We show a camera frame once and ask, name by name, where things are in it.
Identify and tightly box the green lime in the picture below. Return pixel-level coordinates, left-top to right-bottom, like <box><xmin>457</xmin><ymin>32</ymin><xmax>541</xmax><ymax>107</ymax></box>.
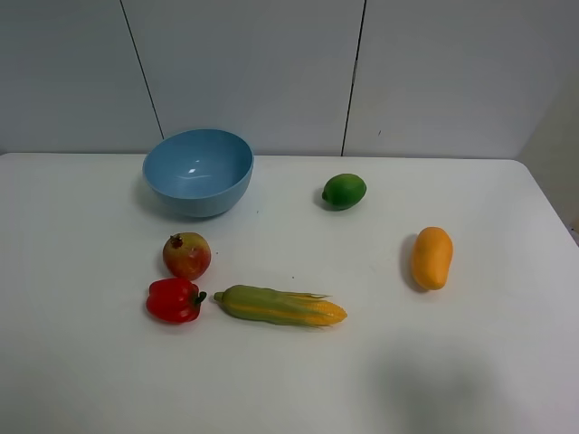
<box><xmin>321</xmin><ymin>174</ymin><xmax>367</xmax><ymax>211</ymax></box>

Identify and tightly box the red green pomegranate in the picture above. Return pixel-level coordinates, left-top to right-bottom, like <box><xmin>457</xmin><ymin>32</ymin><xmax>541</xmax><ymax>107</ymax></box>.
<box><xmin>162</xmin><ymin>232</ymin><xmax>212</xmax><ymax>281</ymax></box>

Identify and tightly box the yellow orange mango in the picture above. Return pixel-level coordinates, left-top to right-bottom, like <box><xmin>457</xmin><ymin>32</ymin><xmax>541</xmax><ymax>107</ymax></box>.
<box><xmin>411</xmin><ymin>227</ymin><xmax>453</xmax><ymax>291</ymax></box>

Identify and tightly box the blue plastic bowl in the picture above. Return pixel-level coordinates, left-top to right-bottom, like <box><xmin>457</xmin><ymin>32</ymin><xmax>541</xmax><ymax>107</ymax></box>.
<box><xmin>142</xmin><ymin>129</ymin><xmax>254</xmax><ymax>219</ymax></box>

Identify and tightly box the corn cob with husk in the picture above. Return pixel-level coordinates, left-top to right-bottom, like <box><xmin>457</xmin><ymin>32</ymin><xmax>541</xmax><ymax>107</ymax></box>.
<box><xmin>214</xmin><ymin>285</ymin><xmax>347</xmax><ymax>327</ymax></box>

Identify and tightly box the red bell pepper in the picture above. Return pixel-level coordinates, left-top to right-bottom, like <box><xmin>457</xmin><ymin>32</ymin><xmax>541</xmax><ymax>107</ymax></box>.
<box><xmin>145</xmin><ymin>278</ymin><xmax>207</xmax><ymax>324</ymax></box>

